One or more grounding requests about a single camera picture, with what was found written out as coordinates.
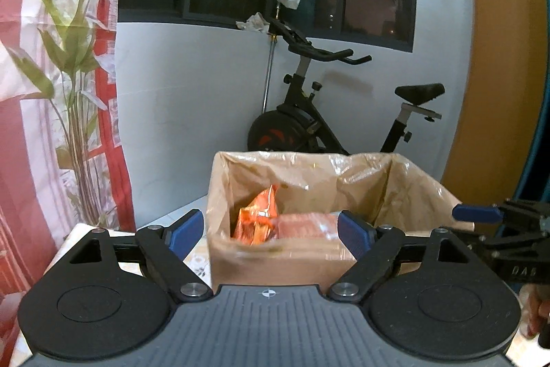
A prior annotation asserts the brown biscuit pack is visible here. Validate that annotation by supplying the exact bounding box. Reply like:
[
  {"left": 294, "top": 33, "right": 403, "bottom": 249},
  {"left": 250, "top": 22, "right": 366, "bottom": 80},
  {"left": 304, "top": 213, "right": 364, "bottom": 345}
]
[{"left": 274, "top": 212, "right": 338, "bottom": 240}]

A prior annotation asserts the black exercise bike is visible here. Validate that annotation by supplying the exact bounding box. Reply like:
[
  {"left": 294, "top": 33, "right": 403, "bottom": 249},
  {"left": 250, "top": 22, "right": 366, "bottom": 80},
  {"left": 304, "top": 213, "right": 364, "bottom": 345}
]
[{"left": 247, "top": 19, "right": 446, "bottom": 155}]

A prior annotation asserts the printed fabric backdrop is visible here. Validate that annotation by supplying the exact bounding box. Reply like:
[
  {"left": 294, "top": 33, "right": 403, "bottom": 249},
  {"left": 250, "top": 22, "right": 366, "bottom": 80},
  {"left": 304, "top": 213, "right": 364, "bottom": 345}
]
[{"left": 1, "top": 0, "right": 135, "bottom": 366}]

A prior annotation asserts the orange chip bag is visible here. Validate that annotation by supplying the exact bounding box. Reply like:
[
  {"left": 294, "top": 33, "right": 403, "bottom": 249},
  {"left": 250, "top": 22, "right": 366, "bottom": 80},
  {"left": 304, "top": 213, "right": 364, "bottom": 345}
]
[{"left": 232, "top": 185, "right": 279, "bottom": 246}]

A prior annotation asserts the person's right hand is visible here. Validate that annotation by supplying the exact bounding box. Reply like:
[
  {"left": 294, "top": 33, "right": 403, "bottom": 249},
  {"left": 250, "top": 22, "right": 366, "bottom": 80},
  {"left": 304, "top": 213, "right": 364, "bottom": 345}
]
[{"left": 518, "top": 284, "right": 549, "bottom": 340}]

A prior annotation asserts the cardboard box with plastic liner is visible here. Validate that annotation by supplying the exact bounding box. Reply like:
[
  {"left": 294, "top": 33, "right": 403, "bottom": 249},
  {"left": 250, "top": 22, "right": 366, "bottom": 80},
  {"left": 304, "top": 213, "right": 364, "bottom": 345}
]
[{"left": 206, "top": 152, "right": 474, "bottom": 291}]

